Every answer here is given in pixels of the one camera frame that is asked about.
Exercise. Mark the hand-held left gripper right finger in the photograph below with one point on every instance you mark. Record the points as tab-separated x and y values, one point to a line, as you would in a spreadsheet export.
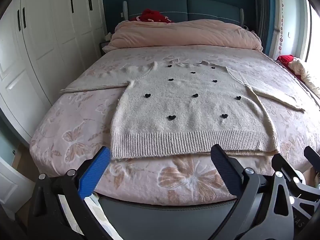
225	170

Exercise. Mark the white door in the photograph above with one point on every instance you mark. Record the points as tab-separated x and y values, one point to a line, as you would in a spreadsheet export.
12	187

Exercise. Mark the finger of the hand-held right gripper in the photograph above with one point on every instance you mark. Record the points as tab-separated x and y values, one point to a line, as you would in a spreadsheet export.
286	166
313	156

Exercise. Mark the window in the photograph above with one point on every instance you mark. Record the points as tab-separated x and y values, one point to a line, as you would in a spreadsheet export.
313	30

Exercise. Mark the pink duvet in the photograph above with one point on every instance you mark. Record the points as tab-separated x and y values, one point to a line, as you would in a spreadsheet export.
180	33

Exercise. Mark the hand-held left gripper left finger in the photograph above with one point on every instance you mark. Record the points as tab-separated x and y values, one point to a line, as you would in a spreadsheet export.
95	172

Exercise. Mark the dark nightstand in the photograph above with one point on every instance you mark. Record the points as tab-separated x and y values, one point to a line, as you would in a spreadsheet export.
103	47

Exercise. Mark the white wardrobe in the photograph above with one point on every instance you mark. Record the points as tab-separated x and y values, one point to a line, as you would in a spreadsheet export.
50	42

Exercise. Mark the red cloth with white print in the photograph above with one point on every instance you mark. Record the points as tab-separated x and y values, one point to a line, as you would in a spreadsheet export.
152	16

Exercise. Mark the cream crumpled cloth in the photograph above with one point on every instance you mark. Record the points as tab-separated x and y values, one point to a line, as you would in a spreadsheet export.
306	75

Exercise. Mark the plain red cloth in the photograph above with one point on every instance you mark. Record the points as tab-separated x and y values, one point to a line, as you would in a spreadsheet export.
285	60

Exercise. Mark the blue upholstered headboard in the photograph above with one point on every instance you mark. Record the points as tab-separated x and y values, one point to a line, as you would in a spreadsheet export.
205	7

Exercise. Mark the beige sweater with black hearts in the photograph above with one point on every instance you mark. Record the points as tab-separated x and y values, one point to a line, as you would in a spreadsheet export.
175	120

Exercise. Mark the grey curtain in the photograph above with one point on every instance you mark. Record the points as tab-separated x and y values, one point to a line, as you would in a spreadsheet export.
266	12

